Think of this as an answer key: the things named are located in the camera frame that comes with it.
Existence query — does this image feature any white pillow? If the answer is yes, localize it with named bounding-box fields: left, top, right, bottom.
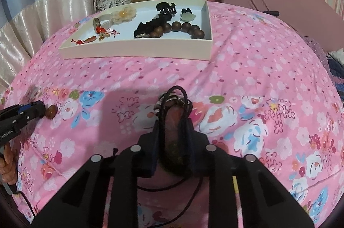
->
left=330, top=48, right=344, bottom=65

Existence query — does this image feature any pale jade pendant black cord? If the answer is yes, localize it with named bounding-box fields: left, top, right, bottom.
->
left=179, top=8, right=196, bottom=22

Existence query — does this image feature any purple blanket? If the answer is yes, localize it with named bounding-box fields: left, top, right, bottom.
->
left=303, top=36, right=344, bottom=99

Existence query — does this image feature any person's left hand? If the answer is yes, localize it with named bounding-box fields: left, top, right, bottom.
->
left=0, top=141, right=18, bottom=186

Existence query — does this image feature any thin black cable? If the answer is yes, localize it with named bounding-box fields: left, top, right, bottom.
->
left=137, top=177, right=201, bottom=193

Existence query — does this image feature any cream flower hair accessory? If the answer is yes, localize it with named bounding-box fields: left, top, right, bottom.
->
left=109, top=5, right=137, bottom=25

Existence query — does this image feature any cream satin curtain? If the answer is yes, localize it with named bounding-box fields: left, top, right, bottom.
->
left=0, top=0, right=127, bottom=90

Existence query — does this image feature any white shallow tray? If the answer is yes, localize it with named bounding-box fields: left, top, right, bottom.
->
left=58, top=0, right=214, bottom=61

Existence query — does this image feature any black hair claw clip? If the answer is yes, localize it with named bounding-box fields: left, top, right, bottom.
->
left=155, top=1, right=177, bottom=15

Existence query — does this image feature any black and white patterned bag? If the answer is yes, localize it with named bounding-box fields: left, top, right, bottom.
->
left=96, top=0, right=133, bottom=13

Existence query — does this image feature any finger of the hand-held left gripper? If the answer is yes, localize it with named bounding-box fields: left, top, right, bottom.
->
left=25, top=105, right=47, bottom=120
left=15, top=100, right=45, bottom=112

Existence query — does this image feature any pale pink bangle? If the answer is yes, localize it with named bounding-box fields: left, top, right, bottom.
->
left=92, top=15, right=115, bottom=34

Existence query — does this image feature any black scrunchie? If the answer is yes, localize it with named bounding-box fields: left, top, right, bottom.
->
left=133, top=14, right=173, bottom=39

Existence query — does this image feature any small gourd charm red knot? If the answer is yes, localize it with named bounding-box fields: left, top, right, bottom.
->
left=70, top=35, right=97, bottom=45

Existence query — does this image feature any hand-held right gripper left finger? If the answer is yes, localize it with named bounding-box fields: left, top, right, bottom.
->
left=32, top=120, right=162, bottom=228

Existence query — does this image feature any brown round wooden pendant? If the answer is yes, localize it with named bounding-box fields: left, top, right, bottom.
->
left=45, top=105, right=58, bottom=119

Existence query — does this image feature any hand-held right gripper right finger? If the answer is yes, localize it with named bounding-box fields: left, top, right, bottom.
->
left=183, top=118, right=315, bottom=228

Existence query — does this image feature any brown wooden bead bracelet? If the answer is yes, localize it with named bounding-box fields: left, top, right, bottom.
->
left=146, top=21, right=206, bottom=40

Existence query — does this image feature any black cord brown pendant necklace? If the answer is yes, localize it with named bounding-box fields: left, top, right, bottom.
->
left=154, top=85, right=202, bottom=218

